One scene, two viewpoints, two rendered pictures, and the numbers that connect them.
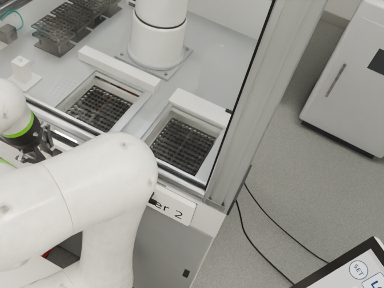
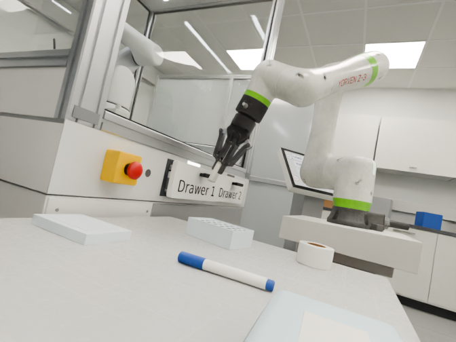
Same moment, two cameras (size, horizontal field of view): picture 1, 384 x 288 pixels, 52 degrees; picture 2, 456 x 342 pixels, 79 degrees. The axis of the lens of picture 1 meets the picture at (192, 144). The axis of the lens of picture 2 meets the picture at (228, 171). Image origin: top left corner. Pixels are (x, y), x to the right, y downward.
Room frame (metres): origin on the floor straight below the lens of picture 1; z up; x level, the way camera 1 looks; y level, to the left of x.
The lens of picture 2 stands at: (0.45, 1.28, 0.88)
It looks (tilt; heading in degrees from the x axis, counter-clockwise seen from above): 4 degrees up; 282
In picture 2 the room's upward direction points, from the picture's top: 12 degrees clockwise
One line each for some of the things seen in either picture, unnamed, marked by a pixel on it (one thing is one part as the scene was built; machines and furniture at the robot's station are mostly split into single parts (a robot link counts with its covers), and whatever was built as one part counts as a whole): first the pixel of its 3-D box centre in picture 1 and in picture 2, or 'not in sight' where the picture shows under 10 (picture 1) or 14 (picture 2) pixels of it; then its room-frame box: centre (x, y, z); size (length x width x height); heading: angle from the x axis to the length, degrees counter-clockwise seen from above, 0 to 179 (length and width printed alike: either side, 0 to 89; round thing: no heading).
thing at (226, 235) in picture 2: not in sight; (219, 232); (0.57, 0.68, 0.78); 0.12 x 0.08 x 0.04; 156
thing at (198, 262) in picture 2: not in sight; (223, 270); (0.51, 0.91, 0.77); 0.14 x 0.02 x 0.02; 172
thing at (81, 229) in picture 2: not in sight; (83, 226); (0.75, 0.88, 0.77); 0.13 x 0.09 x 0.02; 167
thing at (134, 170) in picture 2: not in sight; (133, 169); (0.78, 0.72, 0.88); 0.04 x 0.03 x 0.04; 77
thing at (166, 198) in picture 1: (151, 194); (229, 190); (0.68, 0.08, 0.87); 0.29 x 0.02 x 0.11; 77
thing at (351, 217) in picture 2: not in sight; (366, 220); (0.15, 0.23, 0.87); 0.26 x 0.15 x 0.06; 172
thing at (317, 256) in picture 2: not in sight; (314, 254); (0.36, 0.67, 0.78); 0.07 x 0.07 x 0.04
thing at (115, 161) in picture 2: not in sight; (122, 167); (0.81, 0.71, 0.88); 0.07 x 0.05 x 0.07; 77
